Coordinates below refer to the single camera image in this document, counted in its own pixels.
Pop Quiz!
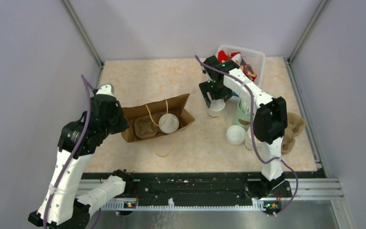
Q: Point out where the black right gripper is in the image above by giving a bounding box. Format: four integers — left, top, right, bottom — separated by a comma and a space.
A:
200, 79, 233, 107

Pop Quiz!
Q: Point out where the white paper cup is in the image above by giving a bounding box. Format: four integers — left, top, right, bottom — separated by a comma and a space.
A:
207, 99, 225, 118

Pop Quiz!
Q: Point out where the brown paper bag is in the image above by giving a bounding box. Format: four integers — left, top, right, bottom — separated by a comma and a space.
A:
122, 94, 195, 157

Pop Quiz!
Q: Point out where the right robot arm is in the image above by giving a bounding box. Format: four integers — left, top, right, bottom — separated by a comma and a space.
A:
199, 56, 288, 197

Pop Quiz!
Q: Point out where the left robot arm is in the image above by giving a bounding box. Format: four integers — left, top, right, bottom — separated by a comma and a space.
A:
28, 92, 134, 229

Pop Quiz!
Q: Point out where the green straw holder cup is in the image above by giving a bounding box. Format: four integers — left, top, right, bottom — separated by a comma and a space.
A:
233, 100, 251, 130

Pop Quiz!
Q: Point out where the red snack packet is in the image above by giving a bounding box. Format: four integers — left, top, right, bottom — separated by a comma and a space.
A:
217, 50, 257, 82

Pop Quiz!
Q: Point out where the white plastic basket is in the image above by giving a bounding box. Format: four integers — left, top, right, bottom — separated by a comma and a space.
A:
215, 45, 272, 105

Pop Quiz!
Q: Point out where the stack of white lids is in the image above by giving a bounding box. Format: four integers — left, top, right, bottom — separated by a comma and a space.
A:
226, 125, 247, 146

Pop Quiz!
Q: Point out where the stack of paper cups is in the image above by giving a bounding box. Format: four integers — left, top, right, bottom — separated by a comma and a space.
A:
244, 128, 261, 152

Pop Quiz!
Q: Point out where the brown cardboard cup carrier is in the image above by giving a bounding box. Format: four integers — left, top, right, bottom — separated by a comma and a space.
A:
281, 112, 306, 155

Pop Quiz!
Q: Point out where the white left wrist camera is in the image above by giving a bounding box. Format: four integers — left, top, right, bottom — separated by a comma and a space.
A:
95, 83, 115, 97

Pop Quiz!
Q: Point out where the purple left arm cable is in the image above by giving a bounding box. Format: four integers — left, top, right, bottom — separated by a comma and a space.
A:
42, 74, 103, 229

